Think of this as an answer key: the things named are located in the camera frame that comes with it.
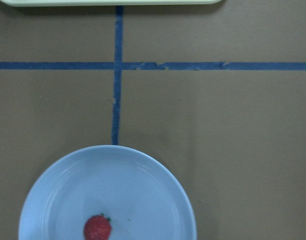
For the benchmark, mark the blue round plate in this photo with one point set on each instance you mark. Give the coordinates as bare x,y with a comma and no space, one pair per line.
141,197

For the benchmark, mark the red strawberry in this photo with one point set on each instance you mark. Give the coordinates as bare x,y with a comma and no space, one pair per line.
97,227

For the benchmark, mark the cream bear tray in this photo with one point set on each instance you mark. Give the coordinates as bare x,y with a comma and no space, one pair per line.
83,3

